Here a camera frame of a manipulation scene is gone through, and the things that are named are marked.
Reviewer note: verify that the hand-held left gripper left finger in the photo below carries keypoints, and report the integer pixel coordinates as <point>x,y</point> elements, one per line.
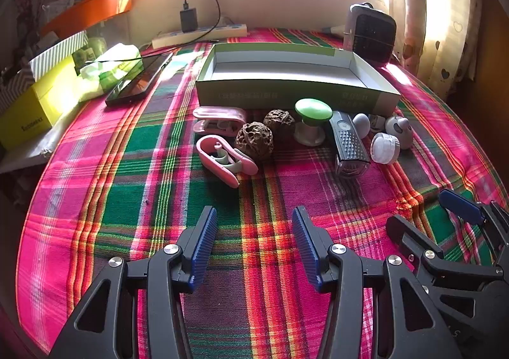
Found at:
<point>202,241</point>

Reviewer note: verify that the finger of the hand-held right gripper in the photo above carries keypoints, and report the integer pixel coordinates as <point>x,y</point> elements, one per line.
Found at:
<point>401,229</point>
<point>463,208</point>

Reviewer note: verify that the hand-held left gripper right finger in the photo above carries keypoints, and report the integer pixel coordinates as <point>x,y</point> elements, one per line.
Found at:
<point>308,249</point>

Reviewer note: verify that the white round cap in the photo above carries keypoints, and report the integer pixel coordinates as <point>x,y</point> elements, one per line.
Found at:
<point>383,148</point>

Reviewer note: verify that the pink plastic clip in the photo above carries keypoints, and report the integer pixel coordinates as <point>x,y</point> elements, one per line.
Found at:
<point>210,158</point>
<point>218,112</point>

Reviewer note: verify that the black grey bike light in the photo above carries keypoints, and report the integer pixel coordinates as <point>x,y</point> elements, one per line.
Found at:
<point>350,144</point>

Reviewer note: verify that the white round device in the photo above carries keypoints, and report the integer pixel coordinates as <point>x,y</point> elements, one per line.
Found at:
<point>397,128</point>

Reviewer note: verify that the grey egg-shaped toy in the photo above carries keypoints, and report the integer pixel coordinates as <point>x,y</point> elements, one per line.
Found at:
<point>361,124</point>

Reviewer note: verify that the brown walnut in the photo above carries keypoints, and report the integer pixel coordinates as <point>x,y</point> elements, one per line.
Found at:
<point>279,124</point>
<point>254,140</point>

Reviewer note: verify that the green white mushroom knob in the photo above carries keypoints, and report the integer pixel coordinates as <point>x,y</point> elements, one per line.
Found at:
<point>312,108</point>

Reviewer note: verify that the green white cardboard box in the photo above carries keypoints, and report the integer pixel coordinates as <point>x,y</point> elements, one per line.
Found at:
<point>278,90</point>

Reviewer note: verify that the black smartphone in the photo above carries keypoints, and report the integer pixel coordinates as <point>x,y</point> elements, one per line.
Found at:
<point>135,82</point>

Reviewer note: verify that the heart print curtain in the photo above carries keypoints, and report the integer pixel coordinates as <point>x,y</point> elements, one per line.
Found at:
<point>437,25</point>

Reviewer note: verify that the grey desktop fan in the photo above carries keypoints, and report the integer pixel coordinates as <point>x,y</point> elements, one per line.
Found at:
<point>373,40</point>

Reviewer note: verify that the green tissue pack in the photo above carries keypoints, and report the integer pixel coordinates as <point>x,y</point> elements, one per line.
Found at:
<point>99,76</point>

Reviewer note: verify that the white power strip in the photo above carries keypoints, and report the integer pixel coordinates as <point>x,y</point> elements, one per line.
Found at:
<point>179,37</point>

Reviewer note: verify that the white tube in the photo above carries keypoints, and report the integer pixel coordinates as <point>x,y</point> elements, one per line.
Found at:
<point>336,30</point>

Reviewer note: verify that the yellow cardboard box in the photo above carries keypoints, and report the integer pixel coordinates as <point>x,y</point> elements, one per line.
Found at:
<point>28,116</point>

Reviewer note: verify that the green printed packets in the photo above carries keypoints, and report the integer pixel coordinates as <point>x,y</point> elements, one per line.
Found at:
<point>89,50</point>

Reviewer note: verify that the black charger adapter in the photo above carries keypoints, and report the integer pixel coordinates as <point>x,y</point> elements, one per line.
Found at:
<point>189,19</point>

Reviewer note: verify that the striped white box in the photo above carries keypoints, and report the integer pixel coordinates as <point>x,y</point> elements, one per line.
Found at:
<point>55,52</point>

